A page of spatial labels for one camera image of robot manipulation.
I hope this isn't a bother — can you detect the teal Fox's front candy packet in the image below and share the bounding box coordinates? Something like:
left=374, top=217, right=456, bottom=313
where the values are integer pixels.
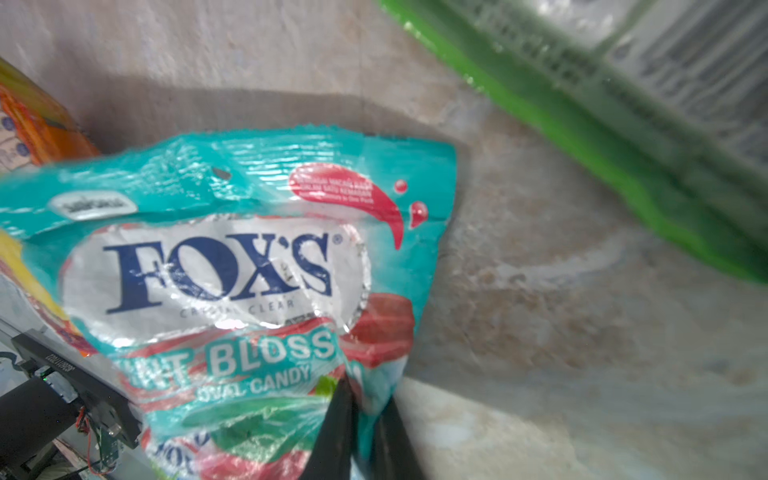
left=1, top=126, right=457, bottom=479

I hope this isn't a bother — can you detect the small green flat packet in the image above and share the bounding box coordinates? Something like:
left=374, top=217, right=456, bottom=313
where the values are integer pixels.
left=383, top=1, right=767, bottom=282

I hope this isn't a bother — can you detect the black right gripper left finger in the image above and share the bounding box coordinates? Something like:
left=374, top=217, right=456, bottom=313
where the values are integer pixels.
left=299, top=378, right=357, bottom=480

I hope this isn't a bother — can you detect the orange Fox's candy packet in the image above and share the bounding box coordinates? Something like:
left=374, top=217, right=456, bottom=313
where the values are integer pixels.
left=1, top=60, right=100, bottom=357

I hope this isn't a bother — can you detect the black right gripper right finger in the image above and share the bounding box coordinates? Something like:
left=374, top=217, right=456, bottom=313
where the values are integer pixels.
left=370, top=398, right=426, bottom=480

